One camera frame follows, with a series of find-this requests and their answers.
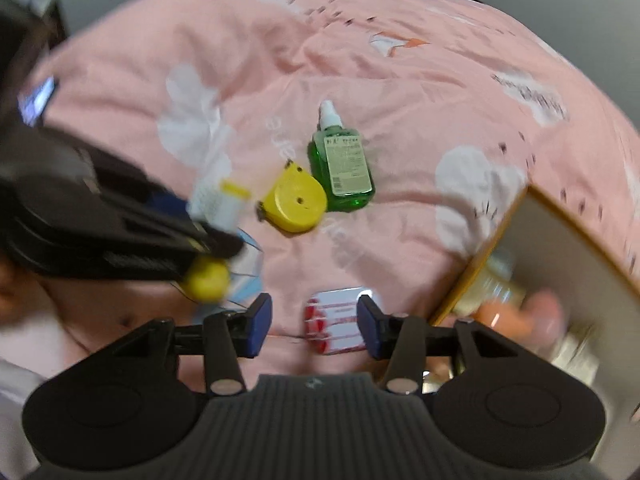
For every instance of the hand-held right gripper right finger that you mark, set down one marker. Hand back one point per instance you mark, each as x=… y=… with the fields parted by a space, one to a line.
x=370 y=330

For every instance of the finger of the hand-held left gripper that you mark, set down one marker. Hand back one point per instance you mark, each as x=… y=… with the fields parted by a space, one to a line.
x=210 y=245
x=167 y=205

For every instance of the green spray bottle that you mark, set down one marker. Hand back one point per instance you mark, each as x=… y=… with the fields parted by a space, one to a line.
x=342 y=170

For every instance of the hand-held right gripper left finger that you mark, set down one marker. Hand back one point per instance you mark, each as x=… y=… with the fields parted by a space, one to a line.
x=259 y=325

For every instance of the yellow capped white bottle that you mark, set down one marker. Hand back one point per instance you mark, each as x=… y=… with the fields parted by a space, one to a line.
x=227 y=200

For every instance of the pink printed blanket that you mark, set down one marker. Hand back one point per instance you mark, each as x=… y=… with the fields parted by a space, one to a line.
x=400 y=85

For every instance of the yellow tape measure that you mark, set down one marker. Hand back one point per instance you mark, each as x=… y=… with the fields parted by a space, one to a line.
x=295 y=200

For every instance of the white and red box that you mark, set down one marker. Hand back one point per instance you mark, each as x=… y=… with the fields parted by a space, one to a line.
x=335 y=320

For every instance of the white cloth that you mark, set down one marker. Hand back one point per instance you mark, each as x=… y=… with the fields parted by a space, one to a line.
x=15 y=400

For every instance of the orange cardboard box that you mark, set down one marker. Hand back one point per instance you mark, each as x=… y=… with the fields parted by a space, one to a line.
x=550 y=245

